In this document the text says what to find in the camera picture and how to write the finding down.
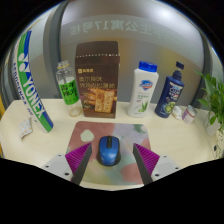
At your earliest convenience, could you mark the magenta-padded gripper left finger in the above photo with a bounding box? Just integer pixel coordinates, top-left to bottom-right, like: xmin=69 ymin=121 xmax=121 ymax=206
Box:
xmin=40 ymin=142 xmax=93 ymax=186

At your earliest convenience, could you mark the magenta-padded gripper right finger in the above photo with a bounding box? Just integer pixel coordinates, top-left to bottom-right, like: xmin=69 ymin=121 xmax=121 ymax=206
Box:
xmin=132 ymin=143 xmax=183 ymax=186

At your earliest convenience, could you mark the blue computer mouse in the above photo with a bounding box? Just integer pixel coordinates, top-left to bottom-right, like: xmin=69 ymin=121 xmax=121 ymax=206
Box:
xmin=96 ymin=135 xmax=122 ymax=167

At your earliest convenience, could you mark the floral pastel mouse pad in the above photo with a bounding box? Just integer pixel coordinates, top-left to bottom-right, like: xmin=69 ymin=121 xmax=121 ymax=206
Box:
xmin=65 ymin=120 xmax=152 ymax=185

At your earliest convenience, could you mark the small white jar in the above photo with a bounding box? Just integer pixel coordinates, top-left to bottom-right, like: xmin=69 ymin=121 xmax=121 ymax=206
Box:
xmin=171 ymin=105 xmax=184 ymax=121

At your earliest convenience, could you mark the small pink-labelled jar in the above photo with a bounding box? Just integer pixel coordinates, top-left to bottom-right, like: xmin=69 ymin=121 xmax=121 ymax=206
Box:
xmin=181 ymin=104 xmax=198 ymax=126

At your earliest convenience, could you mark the dark blue pump bottle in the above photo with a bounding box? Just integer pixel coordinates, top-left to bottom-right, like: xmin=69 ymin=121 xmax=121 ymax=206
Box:
xmin=154 ymin=61 xmax=186 ymax=119

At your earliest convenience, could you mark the white bottle blue cap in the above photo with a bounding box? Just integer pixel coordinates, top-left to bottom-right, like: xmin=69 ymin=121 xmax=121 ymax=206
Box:
xmin=126 ymin=60 xmax=160 ymax=119

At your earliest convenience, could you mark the clear bottle green label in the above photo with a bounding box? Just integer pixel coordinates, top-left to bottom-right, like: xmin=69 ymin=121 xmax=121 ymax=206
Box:
xmin=55 ymin=59 xmax=83 ymax=118

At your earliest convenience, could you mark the brown cracker box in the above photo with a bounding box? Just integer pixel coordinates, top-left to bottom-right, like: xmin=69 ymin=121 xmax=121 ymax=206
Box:
xmin=74 ymin=40 xmax=121 ymax=119

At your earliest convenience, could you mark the white green shuttlecock tube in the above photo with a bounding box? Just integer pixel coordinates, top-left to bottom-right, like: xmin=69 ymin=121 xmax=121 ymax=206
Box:
xmin=11 ymin=29 xmax=55 ymax=134

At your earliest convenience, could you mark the green potted plant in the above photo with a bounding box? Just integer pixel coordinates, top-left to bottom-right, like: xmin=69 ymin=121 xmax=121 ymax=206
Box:
xmin=194 ymin=69 xmax=224 ymax=137

